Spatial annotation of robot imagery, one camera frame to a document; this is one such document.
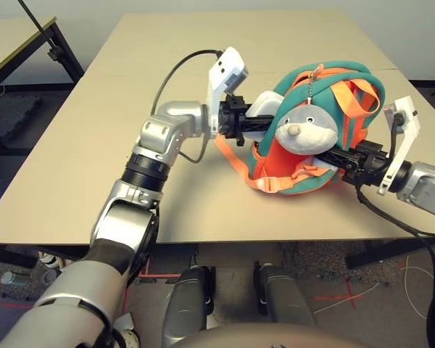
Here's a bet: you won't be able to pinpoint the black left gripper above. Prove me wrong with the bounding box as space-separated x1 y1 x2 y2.
217 94 276 146

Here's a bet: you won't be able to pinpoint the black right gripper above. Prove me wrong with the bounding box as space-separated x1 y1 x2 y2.
320 139 391 188

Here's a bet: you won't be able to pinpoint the white pencil case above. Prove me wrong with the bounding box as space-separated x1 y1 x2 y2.
244 90 286 143

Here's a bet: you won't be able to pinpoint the grey white plush seal charm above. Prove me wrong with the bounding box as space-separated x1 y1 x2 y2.
273 102 339 156

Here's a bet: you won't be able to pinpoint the orange and teal backpack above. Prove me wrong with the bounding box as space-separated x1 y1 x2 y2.
215 59 386 196

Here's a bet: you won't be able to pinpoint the black table support beam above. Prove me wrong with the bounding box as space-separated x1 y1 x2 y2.
345 236 435 270
0 243 88 270

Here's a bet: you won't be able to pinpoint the red floor tape cross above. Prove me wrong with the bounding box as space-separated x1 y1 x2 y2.
312 280 366 310

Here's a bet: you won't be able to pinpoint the grey robot right leg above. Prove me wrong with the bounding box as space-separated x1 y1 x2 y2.
253 261 317 326

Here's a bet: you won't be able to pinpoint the grey robot leg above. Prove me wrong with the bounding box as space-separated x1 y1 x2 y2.
164 265 218 348
253 261 317 326

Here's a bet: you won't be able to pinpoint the red floor tape lines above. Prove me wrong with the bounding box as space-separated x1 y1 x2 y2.
136 260 179 281

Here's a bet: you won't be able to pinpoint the grey robot torso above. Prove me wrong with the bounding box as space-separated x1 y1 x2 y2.
179 322 367 348

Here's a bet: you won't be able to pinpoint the grey robot left leg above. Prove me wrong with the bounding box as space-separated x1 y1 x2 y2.
164 265 218 348

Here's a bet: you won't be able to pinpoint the black framed side table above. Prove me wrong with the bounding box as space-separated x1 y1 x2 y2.
0 14 86 96

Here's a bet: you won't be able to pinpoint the dark foam floor mat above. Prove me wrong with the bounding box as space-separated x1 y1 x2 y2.
0 94 44 145

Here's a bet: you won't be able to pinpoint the striped white shoe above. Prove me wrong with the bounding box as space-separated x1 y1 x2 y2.
38 252 68 271

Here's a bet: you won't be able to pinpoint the white perforated shoe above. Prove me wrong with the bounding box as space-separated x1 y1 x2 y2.
113 312 141 348

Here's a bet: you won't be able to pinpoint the green pole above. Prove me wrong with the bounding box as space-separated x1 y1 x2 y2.
15 0 46 36

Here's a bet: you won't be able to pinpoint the metal can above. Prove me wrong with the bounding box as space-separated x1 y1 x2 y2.
0 270 29 287

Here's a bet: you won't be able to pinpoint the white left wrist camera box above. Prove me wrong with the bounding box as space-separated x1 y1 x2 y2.
204 46 249 136

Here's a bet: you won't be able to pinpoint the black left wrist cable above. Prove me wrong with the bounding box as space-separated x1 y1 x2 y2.
152 48 225 165

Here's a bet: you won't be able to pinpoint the white floor cable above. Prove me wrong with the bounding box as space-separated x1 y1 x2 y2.
312 255 435 320

